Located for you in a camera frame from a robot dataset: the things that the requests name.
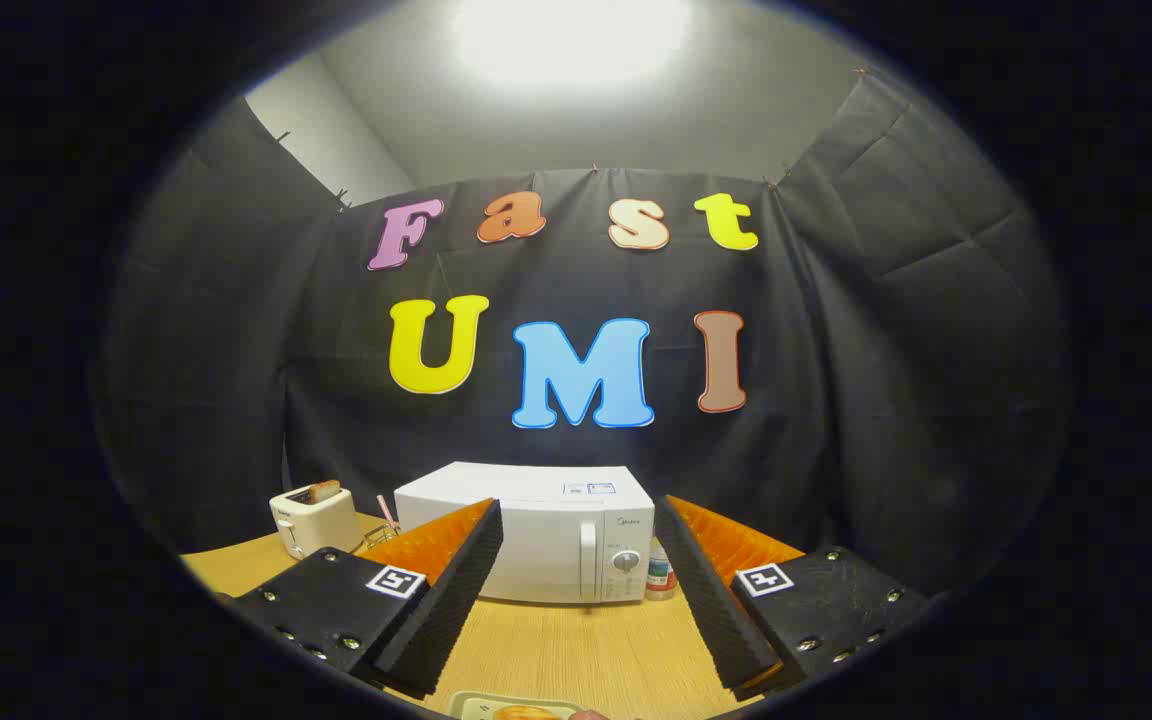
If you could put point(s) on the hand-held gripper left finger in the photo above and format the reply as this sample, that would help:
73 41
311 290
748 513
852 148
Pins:
456 590

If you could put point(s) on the cream plate with cherry print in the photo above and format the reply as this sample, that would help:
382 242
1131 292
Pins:
471 706

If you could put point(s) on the clear plastic water bottle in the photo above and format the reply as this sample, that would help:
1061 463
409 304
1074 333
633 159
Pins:
660 575

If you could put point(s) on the round golden bread bun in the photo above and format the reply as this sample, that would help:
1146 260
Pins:
526 714

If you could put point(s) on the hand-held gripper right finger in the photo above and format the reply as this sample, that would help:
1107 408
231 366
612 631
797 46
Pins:
701 590

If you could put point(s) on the black backdrop cloth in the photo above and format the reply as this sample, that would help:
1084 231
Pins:
536 450

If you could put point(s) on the white microwave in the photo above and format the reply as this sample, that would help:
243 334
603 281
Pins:
556 540

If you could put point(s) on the toast slice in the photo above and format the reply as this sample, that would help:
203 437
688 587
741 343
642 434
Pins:
325 490

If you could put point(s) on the pink utensil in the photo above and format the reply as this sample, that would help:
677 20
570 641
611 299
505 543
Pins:
385 509

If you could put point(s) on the white toaster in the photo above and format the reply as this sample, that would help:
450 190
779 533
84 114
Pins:
321 525

